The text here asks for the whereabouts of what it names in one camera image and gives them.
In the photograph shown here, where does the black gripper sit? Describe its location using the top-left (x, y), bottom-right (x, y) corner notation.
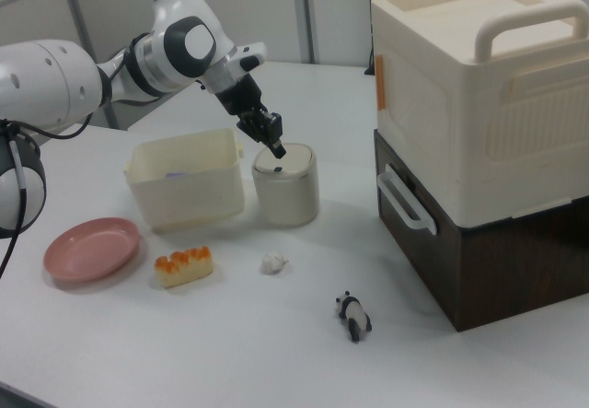
top-left (214, 75), bottom-right (288, 160)

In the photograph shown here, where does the small cream lidded trash can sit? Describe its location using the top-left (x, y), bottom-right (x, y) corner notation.
top-left (250, 142), bottom-right (321, 228)

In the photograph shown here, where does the open cream plastic storage bin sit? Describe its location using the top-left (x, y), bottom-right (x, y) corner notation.
top-left (123, 126), bottom-right (247, 233)

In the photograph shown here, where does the orange latch on cream box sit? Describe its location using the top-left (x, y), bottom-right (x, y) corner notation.
top-left (375, 53), bottom-right (388, 112)

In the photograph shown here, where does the crumpled white paper ball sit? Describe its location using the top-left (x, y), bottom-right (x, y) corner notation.
top-left (260, 251), bottom-right (291, 276)

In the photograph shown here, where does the toy bread with orange glaze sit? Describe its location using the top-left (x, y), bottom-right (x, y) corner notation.
top-left (154, 245), bottom-right (215, 290)

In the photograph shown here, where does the small panda figurine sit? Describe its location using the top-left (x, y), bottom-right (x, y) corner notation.
top-left (334, 290), bottom-right (374, 344)

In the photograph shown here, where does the pink plastic plate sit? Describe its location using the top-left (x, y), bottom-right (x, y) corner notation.
top-left (43, 216), bottom-right (142, 284)

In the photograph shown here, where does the dark brown drawer box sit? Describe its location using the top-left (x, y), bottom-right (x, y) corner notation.
top-left (373, 129), bottom-right (589, 333)

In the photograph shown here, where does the black hanging cable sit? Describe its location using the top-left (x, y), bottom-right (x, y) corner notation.
top-left (364, 0), bottom-right (377, 76)

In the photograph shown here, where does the white drawer handle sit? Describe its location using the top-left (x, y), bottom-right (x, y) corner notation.
top-left (375, 163), bottom-right (439, 236)

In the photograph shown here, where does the cream storage box with handles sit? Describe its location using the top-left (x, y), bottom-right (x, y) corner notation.
top-left (370, 0), bottom-right (589, 239)

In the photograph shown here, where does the black cable on robot arm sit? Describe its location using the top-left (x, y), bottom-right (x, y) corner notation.
top-left (0, 48), bottom-right (135, 281)

